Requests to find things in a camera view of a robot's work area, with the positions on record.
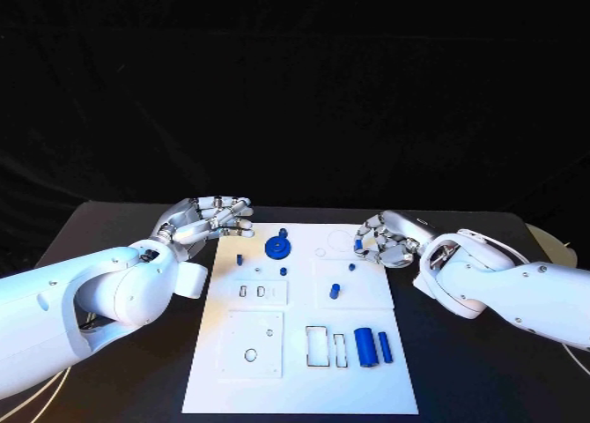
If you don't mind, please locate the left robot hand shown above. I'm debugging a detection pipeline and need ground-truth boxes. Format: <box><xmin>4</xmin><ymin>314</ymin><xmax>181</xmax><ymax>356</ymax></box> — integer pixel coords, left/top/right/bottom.
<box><xmin>151</xmin><ymin>196</ymin><xmax>256</xmax><ymax>265</ymax></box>

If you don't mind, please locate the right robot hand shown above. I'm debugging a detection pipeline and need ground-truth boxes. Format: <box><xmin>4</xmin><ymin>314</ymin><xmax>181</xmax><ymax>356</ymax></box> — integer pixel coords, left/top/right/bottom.
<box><xmin>353</xmin><ymin>210</ymin><xmax>456</xmax><ymax>270</ymax></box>

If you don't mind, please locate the white task board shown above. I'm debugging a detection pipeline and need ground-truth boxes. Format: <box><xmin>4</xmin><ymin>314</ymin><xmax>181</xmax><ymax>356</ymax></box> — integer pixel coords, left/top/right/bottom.
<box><xmin>180</xmin><ymin>222</ymin><xmax>420</xmax><ymax>415</ymax></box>

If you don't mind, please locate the blue gear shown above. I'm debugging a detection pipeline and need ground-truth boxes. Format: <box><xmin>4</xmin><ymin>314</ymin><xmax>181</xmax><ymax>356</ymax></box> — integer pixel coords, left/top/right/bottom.
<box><xmin>263</xmin><ymin>235</ymin><xmax>293</xmax><ymax>261</ymax></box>

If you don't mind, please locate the beige round disc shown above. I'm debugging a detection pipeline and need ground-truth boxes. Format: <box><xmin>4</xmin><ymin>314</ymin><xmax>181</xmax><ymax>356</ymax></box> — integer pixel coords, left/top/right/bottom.
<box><xmin>524</xmin><ymin>222</ymin><xmax>580</xmax><ymax>269</ymax></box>

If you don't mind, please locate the thin blue cylinder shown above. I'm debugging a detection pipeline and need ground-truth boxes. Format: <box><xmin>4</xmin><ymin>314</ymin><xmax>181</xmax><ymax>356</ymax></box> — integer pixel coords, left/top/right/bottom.
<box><xmin>377</xmin><ymin>331</ymin><xmax>396</xmax><ymax>364</ymax></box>

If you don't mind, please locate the thick blue cylinder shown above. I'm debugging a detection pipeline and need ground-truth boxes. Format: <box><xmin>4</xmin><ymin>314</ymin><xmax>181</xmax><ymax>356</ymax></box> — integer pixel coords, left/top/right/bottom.
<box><xmin>353</xmin><ymin>327</ymin><xmax>381</xmax><ymax>369</ymax></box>

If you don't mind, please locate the white cable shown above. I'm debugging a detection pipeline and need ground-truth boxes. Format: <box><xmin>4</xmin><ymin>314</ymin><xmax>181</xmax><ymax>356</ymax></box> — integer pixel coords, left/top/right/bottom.
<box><xmin>458</xmin><ymin>228</ymin><xmax>532</xmax><ymax>265</ymax></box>
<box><xmin>16</xmin><ymin>366</ymin><xmax>73</xmax><ymax>423</ymax></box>
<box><xmin>0</xmin><ymin>373</ymin><xmax>62</xmax><ymax>422</ymax></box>
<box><xmin>561</xmin><ymin>343</ymin><xmax>590</xmax><ymax>376</ymax></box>

